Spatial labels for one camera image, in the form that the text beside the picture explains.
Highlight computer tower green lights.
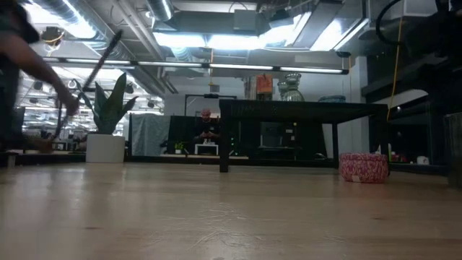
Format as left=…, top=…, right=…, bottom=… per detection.
left=227, top=131, right=241, bottom=156

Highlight black ceiling cable reel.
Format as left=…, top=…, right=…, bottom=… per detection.
left=40, top=25, right=66, bottom=47

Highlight black side table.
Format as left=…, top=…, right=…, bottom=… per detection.
left=218, top=99, right=389, bottom=173

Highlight pink patterned candle tin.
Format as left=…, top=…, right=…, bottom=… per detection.
left=338, top=152, right=390, bottom=184

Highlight person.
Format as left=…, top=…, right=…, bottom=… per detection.
left=193, top=107, right=222, bottom=144
left=0, top=0, right=81, bottom=155

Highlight yellow cable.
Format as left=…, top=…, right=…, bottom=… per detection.
left=384, top=16, right=404, bottom=122

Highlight grey cloth partition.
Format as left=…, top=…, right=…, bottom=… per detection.
left=130, top=113, right=171, bottom=157

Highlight white ceiling vent box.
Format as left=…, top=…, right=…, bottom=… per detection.
left=388, top=0, right=443, bottom=20

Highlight grey ceiling box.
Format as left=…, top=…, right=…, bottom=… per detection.
left=232, top=9, right=258, bottom=32

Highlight long ceiling light bar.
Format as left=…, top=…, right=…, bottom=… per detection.
left=41, top=54, right=350, bottom=76

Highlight black gantry frame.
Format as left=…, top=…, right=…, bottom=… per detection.
left=183, top=92, right=238, bottom=116

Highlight green snake plant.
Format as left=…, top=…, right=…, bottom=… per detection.
left=74, top=71, right=140, bottom=135

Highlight small white table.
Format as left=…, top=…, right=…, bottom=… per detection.
left=194, top=143, right=219, bottom=156

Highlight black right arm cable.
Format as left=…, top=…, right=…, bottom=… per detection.
left=374, top=0, right=404, bottom=47

